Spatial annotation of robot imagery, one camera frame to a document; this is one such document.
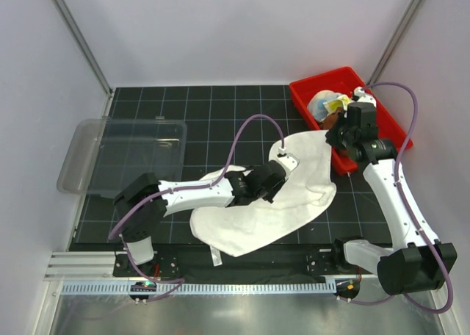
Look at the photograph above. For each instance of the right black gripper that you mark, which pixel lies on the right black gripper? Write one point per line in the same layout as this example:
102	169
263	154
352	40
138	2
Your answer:
332	136

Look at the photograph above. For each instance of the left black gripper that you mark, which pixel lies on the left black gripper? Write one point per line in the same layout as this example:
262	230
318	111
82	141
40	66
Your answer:
278	186

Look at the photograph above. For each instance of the large white towel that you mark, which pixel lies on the large white towel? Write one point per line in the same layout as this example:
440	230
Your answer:
307	193

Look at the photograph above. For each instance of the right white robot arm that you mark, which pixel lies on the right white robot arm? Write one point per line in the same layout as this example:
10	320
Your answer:
418	260

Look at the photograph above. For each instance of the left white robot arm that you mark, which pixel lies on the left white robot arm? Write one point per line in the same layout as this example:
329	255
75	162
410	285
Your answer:
146	201

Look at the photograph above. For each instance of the brown towel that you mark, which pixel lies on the brown towel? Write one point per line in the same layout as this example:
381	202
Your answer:
331	119

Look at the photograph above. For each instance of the patterned white cloth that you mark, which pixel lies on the patterned white cloth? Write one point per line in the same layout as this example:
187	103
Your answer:
326	102

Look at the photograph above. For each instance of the red plastic bin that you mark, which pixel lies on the red plastic bin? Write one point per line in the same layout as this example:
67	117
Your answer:
341	80

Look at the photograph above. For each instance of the clear plastic tray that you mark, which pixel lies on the clear plastic tray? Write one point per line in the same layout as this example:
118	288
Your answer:
106	155

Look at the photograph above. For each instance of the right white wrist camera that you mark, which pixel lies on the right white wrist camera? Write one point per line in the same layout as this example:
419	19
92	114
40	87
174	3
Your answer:
360	95

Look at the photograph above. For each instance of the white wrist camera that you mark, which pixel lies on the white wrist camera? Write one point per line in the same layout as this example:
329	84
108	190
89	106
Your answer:
360	95
287	161

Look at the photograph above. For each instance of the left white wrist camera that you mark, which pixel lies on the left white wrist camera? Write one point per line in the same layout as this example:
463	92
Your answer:
287	161

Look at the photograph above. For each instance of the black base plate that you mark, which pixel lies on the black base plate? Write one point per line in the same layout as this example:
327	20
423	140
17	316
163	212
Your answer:
282	263

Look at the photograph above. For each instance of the slotted metal rail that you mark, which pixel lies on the slotted metal rail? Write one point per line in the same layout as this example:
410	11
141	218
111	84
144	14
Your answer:
135	288

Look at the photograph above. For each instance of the right aluminium frame post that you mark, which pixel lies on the right aluminium frame post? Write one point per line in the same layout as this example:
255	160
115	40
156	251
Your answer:
405	23

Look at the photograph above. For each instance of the aluminium frame post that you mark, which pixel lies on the aluminium frame post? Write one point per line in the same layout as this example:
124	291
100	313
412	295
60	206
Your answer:
405	23
82	44

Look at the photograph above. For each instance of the left aluminium frame post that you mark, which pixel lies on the left aluminium frame post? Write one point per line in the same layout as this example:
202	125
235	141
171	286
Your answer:
82	44

